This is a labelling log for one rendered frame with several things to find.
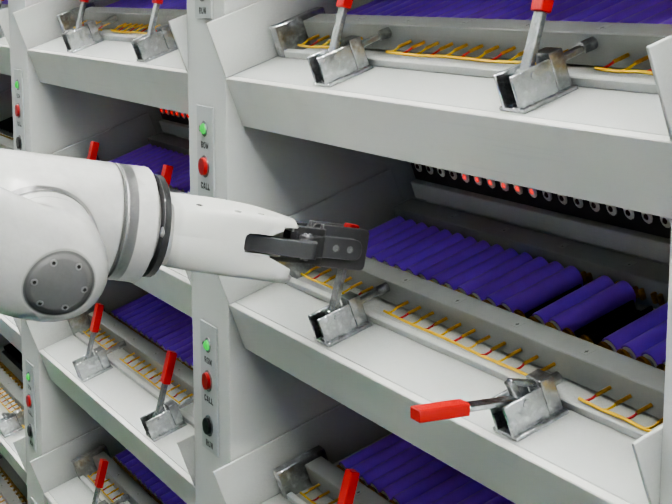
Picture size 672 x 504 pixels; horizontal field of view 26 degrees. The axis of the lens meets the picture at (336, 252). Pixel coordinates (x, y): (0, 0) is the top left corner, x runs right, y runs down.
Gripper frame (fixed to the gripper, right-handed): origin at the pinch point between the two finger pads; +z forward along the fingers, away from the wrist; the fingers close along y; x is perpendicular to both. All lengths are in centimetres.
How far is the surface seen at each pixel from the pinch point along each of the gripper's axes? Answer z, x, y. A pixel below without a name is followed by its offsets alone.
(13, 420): 8, -44, -114
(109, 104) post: 8, 6, -88
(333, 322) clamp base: 0.3, -5.9, 1.0
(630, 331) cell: 8.7, -0.7, 26.1
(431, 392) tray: 0.6, -7.5, 16.5
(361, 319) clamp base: 2.8, -5.5, 0.9
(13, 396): 10, -43, -124
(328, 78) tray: -3.3, 12.5, 1.0
